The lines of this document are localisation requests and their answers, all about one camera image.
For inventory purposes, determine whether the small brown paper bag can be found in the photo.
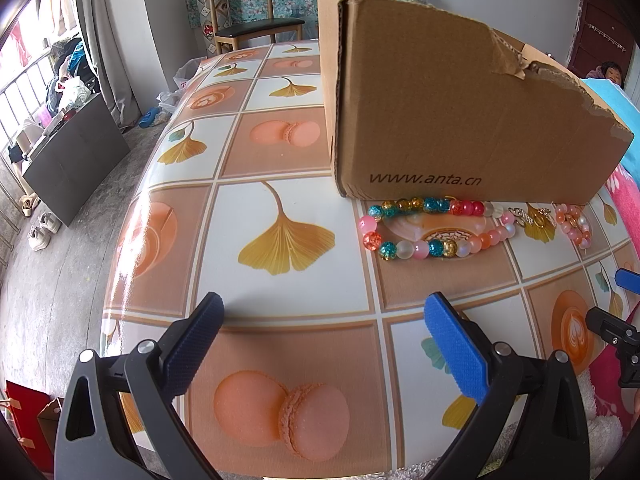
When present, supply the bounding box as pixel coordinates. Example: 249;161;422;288
37;397;66;456

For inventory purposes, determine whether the grey curtain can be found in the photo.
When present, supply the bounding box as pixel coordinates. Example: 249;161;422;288
75;0;141;133

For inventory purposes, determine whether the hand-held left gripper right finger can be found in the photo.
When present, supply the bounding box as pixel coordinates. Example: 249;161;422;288
424;291;593;480

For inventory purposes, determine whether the leaf patterned tablecloth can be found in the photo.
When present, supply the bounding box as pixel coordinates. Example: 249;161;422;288
100;40;640;476

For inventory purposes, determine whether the metal railing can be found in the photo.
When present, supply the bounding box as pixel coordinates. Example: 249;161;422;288
0;60;56;271

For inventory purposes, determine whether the torn cardboard box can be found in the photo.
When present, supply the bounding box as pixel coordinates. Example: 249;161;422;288
317;0;635;206

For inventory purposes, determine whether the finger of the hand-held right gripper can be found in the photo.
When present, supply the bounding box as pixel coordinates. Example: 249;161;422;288
585;306;640;390
614;267;640;292

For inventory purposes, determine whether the pink floral blanket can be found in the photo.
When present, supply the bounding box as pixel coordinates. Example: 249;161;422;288
590;165;640;421

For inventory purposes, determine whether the pile of clothes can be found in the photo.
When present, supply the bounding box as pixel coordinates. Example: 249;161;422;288
45;37;101;116

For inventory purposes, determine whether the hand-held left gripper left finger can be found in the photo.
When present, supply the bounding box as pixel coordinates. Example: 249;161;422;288
54;291;226;480

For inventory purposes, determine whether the white fluffy clothing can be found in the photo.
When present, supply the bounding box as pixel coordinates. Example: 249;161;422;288
220;400;623;480

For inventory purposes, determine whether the dark red door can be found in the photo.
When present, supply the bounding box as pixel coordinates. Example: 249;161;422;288
567;0;636;78

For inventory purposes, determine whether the light blue quilt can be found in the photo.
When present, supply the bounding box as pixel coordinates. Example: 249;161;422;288
580;77;640;133

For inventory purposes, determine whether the wooden chair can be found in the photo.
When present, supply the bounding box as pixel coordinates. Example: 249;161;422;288
202;0;306;58

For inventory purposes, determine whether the pink bead bracelet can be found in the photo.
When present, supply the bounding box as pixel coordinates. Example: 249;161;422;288
554;203;593;251

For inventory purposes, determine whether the colourful bead necklace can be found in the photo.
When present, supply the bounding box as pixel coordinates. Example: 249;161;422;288
359;196;517;262

